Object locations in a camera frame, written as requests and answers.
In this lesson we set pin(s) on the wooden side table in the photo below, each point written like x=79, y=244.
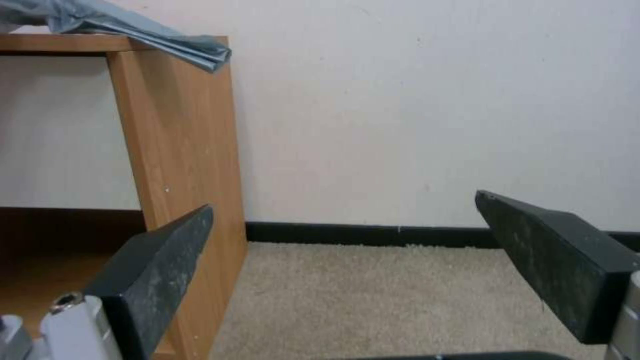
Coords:
x=175, y=157

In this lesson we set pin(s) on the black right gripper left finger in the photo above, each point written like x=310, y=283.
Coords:
x=155, y=273

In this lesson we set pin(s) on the grey plastic garbage bag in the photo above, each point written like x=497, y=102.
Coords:
x=150, y=30

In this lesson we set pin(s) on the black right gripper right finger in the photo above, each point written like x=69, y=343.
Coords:
x=550, y=262

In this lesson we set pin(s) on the black baseboard strip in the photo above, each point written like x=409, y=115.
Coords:
x=370, y=234

